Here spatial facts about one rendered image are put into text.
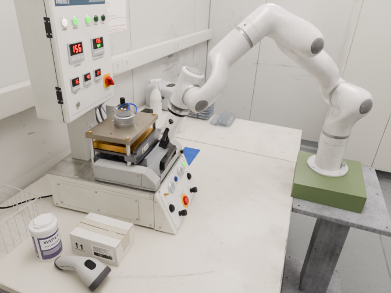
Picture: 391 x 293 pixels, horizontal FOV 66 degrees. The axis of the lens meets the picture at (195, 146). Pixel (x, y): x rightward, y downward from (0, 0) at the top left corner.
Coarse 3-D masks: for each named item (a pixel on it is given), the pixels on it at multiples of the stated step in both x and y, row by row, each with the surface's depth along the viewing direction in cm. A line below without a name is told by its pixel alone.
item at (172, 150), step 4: (172, 148) 124; (168, 152) 120; (172, 152) 123; (164, 156) 117; (168, 156) 118; (164, 160) 115; (168, 160) 119; (160, 164) 115; (164, 164) 115; (160, 168) 116; (164, 168) 115
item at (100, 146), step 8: (152, 128) 128; (144, 136) 121; (96, 144) 115; (104, 144) 114; (112, 144) 114; (120, 144) 114; (136, 144) 115; (104, 152) 116; (112, 152) 115; (120, 152) 114
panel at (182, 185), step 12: (180, 156) 135; (168, 180) 120; (180, 180) 130; (192, 180) 140; (168, 192) 118; (180, 192) 127; (192, 192) 137; (168, 204) 116; (180, 204) 125; (180, 216) 122
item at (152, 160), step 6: (156, 150) 124; (162, 150) 130; (150, 156) 118; (156, 156) 125; (162, 156) 125; (174, 156) 126; (144, 162) 121; (150, 162) 120; (156, 162) 121; (168, 162) 121; (150, 168) 117; (156, 168) 117; (168, 168) 120; (162, 174) 114
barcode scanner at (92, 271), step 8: (64, 256) 98; (72, 256) 96; (80, 256) 96; (56, 264) 98; (64, 264) 96; (72, 264) 94; (80, 264) 93; (88, 264) 93; (96, 264) 94; (80, 272) 92; (88, 272) 91; (96, 272) 92; (104, 272) 93; (88, 280) 91; (96, 280) 91
